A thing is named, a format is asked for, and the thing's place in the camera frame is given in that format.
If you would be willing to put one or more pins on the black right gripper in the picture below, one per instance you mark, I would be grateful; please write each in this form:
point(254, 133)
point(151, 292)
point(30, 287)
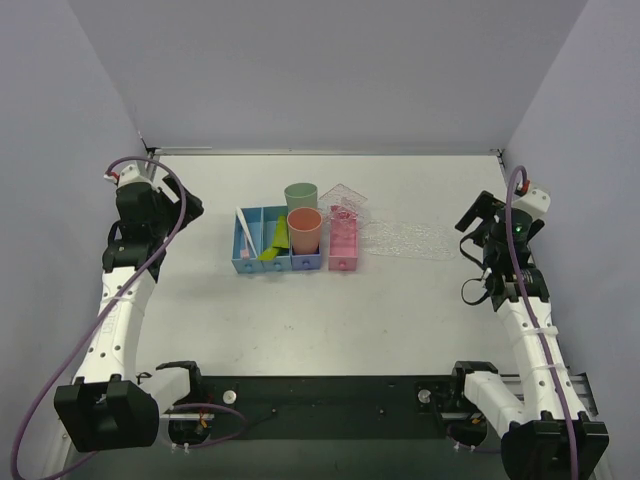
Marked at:
point(480, 212)

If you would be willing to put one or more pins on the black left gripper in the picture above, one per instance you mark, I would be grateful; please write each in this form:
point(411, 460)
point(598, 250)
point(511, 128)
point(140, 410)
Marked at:
point(179, 197)

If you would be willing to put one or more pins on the orange plastic cup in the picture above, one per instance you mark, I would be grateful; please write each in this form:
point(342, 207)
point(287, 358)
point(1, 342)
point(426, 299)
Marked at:
point(305, 225)

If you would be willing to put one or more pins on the clear plastic toothbrush case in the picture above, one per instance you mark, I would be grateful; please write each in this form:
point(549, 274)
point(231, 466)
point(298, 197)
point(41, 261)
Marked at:
point(343, 203)

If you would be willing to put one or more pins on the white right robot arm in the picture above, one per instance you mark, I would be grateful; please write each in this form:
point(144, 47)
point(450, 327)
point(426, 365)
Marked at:
point(546, 432)

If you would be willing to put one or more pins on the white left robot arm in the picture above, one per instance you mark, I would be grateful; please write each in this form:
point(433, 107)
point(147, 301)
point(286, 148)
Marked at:
point(105, 407)

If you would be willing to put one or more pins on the white pink toothbrush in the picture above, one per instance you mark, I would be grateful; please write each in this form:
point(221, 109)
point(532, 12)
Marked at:
point(248, 237)

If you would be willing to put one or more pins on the clear textured oval tray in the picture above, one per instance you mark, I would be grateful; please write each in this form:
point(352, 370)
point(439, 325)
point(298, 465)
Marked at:
point(408, 240)

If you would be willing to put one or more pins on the yellow green toothpaste tube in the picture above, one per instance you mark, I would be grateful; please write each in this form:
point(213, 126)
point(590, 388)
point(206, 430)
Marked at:
point(276, 239)

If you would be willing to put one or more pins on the green plastic cup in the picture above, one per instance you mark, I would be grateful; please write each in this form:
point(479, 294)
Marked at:
point(301, 195)

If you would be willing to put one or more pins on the purple drawer box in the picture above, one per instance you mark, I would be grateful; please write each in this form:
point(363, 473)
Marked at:
point(306, 262)

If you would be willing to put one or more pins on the pink drawer box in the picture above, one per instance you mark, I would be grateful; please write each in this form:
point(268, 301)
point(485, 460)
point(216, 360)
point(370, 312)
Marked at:
point(343, 242)

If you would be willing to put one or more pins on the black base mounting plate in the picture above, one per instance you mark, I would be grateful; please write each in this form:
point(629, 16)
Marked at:
point(327, 408)

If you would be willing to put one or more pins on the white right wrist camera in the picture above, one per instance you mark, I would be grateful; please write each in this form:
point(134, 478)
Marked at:
point(532, 199)

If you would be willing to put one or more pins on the aluminium frame rail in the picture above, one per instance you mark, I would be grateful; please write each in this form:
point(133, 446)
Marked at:
point(463, 392)

